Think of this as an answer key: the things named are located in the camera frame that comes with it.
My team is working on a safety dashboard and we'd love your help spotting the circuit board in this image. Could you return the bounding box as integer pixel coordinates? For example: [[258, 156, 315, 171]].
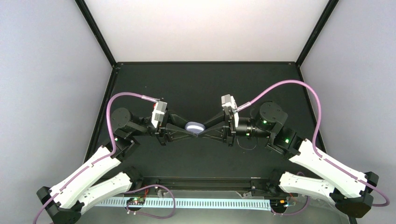
[[270, 200, 296, 208], [127, 197, 146, 206]]

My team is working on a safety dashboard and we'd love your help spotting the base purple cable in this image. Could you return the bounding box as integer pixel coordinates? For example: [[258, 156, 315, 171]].
[[270, 171, 310, 217], [123, 185, 177, 220]]

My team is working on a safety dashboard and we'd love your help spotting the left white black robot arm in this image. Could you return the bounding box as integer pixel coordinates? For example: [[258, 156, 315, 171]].
[[36, 108, 205, 224]]

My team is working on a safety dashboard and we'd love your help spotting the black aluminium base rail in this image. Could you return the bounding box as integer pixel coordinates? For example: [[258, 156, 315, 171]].
[[139, 176, 271, 191]]

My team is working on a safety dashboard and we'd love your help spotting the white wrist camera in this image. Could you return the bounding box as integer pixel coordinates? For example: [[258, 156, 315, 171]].
[[221, 94, 238, 115], [151, 101, 167, 128]]

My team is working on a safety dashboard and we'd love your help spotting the lavender earbud charging case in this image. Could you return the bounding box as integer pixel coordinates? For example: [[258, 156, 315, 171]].
[[184, 121, 206, 134]]

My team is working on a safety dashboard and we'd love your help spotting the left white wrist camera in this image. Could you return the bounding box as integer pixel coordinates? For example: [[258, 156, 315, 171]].
[[151, 101, 167, 128]]

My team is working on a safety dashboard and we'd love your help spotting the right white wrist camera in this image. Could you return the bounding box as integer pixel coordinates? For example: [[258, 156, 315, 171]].
[[221, 94, 238, 115]]

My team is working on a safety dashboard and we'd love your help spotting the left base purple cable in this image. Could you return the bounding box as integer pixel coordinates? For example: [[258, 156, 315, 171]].
[[123, 185, 177, 220]]

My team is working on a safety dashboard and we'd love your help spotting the left circuit board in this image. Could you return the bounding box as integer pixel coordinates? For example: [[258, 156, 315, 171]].
[[127, 197, 146, 206]]

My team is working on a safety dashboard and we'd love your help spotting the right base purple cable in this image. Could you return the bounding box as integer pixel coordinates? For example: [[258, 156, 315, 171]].
[[270, 171, 310, 217]]

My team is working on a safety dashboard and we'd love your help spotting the right circuit board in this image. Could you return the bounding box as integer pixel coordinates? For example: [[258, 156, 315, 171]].
[[270, 200, 296, 208]]

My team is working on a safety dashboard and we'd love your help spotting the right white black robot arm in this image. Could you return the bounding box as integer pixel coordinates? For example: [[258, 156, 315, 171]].
[[198, 101, 379, 218]]

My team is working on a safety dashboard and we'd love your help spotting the clear plastic sheet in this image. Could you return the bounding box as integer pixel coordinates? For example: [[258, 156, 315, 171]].
[[171, 189, 342, 216]]

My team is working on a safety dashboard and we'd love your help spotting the light blue slotted cable duct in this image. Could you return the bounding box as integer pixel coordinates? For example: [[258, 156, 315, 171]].
[[94, 197, 271, 211]]

